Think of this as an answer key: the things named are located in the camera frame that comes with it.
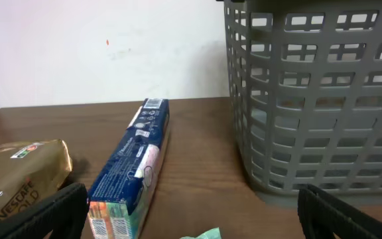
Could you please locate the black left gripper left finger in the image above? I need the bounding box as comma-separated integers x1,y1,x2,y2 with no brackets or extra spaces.
0,183,89,239

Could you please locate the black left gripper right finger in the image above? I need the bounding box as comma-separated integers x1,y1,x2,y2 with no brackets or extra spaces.
298,184,382,239

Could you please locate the crumpled teal snack packet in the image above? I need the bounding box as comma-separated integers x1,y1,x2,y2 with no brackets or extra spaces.
180,228,222,239

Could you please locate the blue rectangular carton box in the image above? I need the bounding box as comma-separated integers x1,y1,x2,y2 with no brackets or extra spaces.
88,98,170,239

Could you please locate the gold Nescafe coffee bag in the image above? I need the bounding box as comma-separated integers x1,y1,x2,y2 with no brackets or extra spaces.
0,139,72,222

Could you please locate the grey plastic lattice basket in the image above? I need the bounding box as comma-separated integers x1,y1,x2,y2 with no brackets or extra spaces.
223,0,382,206

